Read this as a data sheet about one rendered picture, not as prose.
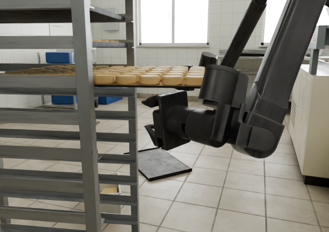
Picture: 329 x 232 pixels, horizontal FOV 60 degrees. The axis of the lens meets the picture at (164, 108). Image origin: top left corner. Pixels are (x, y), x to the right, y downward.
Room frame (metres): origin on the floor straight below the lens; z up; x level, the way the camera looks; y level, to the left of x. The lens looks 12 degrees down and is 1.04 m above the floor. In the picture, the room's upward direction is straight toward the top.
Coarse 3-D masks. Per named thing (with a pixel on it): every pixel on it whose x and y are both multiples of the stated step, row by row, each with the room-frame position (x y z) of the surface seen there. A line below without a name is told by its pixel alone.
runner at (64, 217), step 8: (0, 208) 0.69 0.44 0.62; (8, 208) 0.69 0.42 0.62; (0, 216) 0.69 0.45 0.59; (8, 216) 0.69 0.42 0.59; (16, 216) 0.69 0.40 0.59; (24, 216) 0.68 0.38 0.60; (32, 216) 0.68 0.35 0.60; (40, 216) 0.68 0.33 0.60; (48, 216) 0.68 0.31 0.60; (56, 216) 0.67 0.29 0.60; (64, 216) 0.67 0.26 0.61; (72, 216) 0.67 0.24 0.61; (80, 216) 0.66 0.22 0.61
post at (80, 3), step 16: (80, 0) 0.63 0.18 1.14; (80, 16) 0.63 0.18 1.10; (80, 32) 0.63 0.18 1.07; (80, 48) 0.63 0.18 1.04; (80, 64) 0.63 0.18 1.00; (80, 80) 0.63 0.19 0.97; (80, 96) 0.63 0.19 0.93; (80, 112) 0.63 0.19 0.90; (80, 128) 0.63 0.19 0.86; (80, 144) 0.63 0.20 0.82; (96, 160) 0.65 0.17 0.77; (96, 176) 0.64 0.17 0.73; (96, 192) 0.64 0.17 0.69; (96, 208) 0.63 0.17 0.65; (96, 224) 0.63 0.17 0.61
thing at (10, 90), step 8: (0, 88) 1.14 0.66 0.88; (8, 88) 1.14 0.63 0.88; (16, 88) 1.13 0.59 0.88; (24, 88) 1.13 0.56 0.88; (32, 88) 1.12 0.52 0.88; (40, 88) 1.12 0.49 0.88; (48, 88) 1.12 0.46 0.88; (56, 88) 1.11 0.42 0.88; (64, 88) 1.11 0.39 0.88; (72, 88) 1.10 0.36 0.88; (96, 88) 1.09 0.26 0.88; (104, 88) 1.09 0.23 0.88; (112, 88) 1.08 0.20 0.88; (120, 88) 1.08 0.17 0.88; (128, 88) 1.08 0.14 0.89; (112, 96) 1.06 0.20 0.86; (120, 96) 1.05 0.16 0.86; (128, 96) 1.05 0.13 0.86
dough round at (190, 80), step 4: (188, 76) 0.68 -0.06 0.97; (192, 76) 0.68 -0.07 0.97; (196, 76) 0.68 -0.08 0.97; (200, 76) 0.68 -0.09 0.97; (188, 80) 0.67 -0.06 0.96; (192, 80) 0.66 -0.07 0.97; (196, 80) 0.66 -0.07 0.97; (200, 80) 0.66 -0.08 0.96; (188, 84) 0.67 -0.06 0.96; (192, 84) 0.66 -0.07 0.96; (196, 84) 0.66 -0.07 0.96; (200, 84) 0.66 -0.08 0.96
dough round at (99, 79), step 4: (96, 76) 0.70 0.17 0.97; (100, 76) 0.69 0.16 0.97; (104, 76) 0.69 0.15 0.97; (108, 76) 0.70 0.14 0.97; (112, 76) 0.70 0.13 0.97; (96, 80) 0.70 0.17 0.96; (100, 80) 0.69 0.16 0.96; (104, 80) 0.69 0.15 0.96; (108, 80) 0.69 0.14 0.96; (112, 80) 0.70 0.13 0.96
